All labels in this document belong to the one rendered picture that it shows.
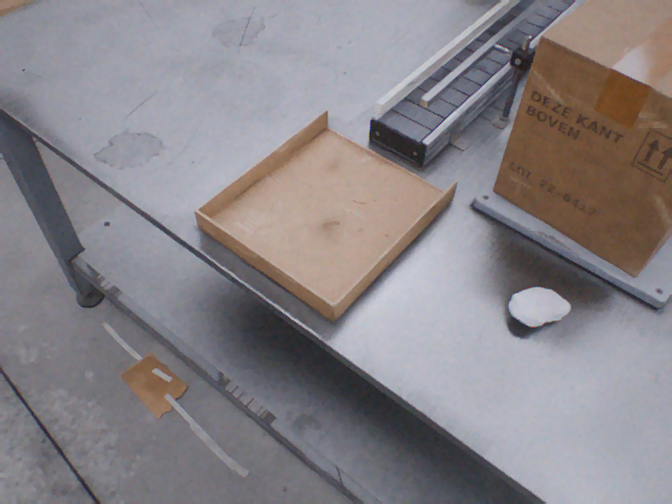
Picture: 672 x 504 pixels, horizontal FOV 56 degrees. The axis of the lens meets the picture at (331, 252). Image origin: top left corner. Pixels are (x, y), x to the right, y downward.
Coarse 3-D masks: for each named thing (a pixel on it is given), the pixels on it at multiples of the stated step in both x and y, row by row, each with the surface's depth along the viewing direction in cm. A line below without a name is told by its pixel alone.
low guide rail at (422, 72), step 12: (504, 0) 120; (516, 0) 122; (492, 12) 117; (480, 24) 114; (468, 36) 113; (444, 48) 109; (456, 48) 111; (432, 60) 107; (444, 60) 110; (420, 72) 105; (408, 84) 103; (384, 96) 101; (396, 96) 102; (384, 108) 101
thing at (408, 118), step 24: (528, 0) 126; (552, 0) 127; (576, 0) 129; (504, 24) 121; (528, 24) 121; (480, 72) 111; (408, 96) 106; (456, 96) 107; (384, 120) 102; (408, 120) 103; (432, 120) 103
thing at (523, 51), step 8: (528, 40) 98; (496, 48) 103; (504, 48) 102; (520, 48) 100; (528, 48) 99; (512, 56) 101; (520, 56) 100; (528, 56) 99; (512, 64) 101; (520, 64) 100; (528, 64) 101; (520, 72) 103; (512, 80) 104; (512, 88) 105; (512, 96) 106; (504, 112) 109
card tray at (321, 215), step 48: (288, 144) 101; (336, 144) 105; (240, 192) 97; (288, 192) 98; (336, 192) 98; (384, 192) 99; (432, 192) 99; (240, 240) 87; (288, 240) 92; (336, 240) 92; (384, 240) 93; (288, 288) 86; (336, 288) 87
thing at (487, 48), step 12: (540, 0) 111; (528, 12) 108; (516, 24) 106; (504, 36) 104; (480, 48) 101; (492, 48) 103; (468, 60) 99; (480, 60) 101; (456, 72) 97; (444, 84) 95; (432, 96) 93
